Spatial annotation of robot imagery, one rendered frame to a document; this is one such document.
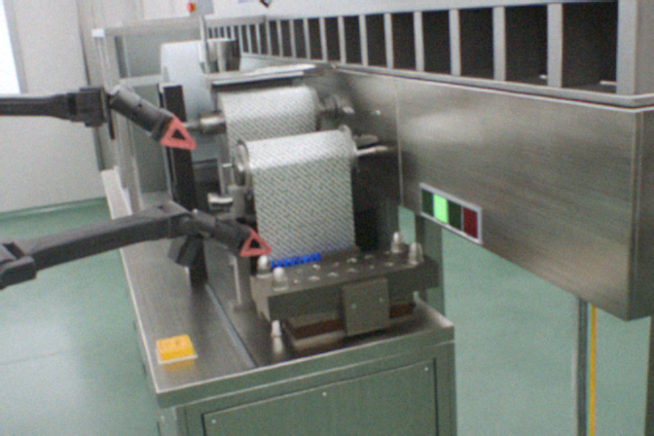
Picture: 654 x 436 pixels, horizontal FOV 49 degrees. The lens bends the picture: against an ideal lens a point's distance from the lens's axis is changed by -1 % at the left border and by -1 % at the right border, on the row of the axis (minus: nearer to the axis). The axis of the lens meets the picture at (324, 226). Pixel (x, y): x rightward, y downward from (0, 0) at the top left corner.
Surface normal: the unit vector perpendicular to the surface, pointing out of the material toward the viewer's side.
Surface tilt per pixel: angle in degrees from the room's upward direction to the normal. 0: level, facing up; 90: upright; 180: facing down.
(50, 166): 90
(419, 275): 90
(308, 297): 90
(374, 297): 90
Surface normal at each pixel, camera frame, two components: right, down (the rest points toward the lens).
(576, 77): 0.33, 0.24
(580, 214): -0.94, 0.16
